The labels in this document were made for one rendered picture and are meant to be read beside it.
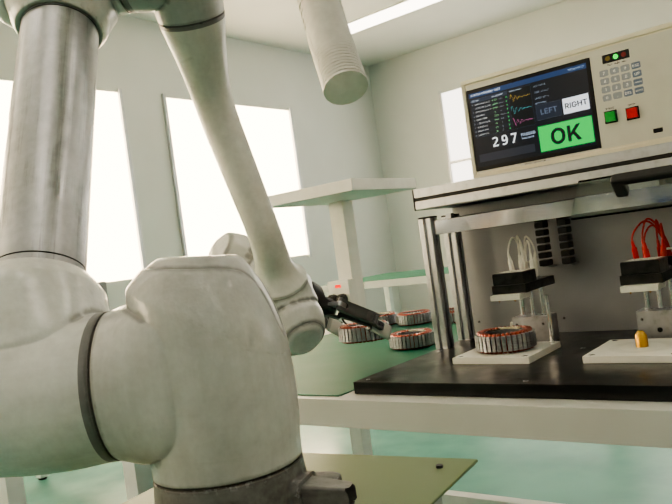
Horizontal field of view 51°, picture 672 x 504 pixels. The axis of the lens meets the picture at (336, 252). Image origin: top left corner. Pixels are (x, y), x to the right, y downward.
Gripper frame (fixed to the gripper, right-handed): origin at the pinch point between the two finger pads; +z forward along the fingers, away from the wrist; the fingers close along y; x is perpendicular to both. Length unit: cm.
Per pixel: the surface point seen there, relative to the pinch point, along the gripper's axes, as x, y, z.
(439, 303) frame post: -8.2, -14.1, 6.2
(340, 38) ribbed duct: -118, 60, 18
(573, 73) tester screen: -47, -47, -8
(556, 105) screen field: -42, -43, -6
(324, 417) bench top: 22.8, -10.9, -16.1
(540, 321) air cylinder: -6.2, -33.9, 13.5
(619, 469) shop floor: -9, 17, 176
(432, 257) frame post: -16.6, -14.0, 1.1
